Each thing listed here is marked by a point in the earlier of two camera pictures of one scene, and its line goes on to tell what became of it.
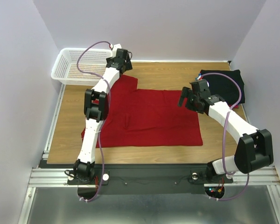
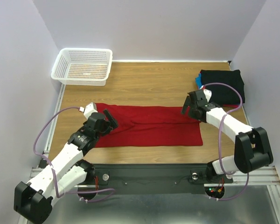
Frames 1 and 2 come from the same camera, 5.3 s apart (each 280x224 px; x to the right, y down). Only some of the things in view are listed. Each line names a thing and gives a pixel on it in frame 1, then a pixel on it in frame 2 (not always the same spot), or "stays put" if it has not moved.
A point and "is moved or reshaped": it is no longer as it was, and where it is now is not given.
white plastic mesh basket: (65, 71) stays put
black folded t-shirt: (220, 85) stays put
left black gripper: (127, 64) → (108, 124)
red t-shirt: (138, 117) is moved or reshaped
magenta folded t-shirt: (236, 106) stays put
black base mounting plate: (150, 178) stays put
